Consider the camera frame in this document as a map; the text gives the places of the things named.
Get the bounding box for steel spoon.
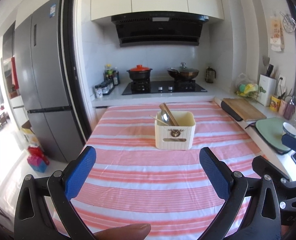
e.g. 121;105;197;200
160;111;170;125

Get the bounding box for wooden chopstick crossing spoon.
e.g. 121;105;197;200
159;103;179;126

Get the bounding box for wooden chopstick bundle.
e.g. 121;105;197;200
162;103;179;126

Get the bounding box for operator left hand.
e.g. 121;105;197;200
93;223;151;240

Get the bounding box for red pink boxes on floor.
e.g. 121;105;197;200
27;146;50;173

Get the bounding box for green dish mat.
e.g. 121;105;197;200
255;118;291;154

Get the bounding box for wooden cutting board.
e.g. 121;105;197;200
222;98;267;121

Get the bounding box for white blue bowl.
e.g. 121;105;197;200
283;122;296;137

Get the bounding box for cream ribbed utensil holder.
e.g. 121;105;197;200
155;111;196;151

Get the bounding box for pink white striped tablecloth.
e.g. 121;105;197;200
44;101;270;240

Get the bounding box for yellow snack packet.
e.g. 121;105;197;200
269;95;281;112

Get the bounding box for white knife block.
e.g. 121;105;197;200
257;64;277;107

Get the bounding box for white jar with pattern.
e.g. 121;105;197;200
94;85;103;99

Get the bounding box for bag of sponges rack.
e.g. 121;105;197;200
235;73;266;100

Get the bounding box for spice jar rack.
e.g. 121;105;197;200
100;80;114;96

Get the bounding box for dark french press jug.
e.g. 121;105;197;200
205;67;216;83

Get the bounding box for condiment bottles cluster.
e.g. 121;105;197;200
104;64;120;86

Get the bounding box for black gas cooktop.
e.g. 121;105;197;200
122;80;207;95

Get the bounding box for black wok with glass lid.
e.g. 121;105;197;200
167;63;199;81

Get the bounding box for black clay pot orange lid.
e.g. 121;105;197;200
127;65;152;81

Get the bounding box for grey steel refrigerator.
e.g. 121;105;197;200
3;0;83;163

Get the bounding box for black range hood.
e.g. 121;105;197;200
111;11;209;47

